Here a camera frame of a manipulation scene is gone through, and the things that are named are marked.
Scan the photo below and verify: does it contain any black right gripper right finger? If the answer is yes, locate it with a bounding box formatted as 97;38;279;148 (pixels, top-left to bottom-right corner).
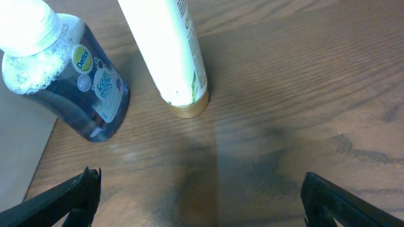
300;172;403;227

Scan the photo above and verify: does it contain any white cardboard box pink interior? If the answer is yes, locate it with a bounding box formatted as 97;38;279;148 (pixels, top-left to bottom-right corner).
0;50;58;212

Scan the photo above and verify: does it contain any blue Dettol foam bottle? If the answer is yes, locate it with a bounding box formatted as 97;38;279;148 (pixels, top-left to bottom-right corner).
1;1;130;143

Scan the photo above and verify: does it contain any white lotion tube gold cap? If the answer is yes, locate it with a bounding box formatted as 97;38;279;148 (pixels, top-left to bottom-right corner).
118;0;209;118

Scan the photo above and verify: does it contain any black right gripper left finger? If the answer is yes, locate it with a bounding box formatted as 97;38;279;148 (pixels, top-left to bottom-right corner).
1;168;101;227

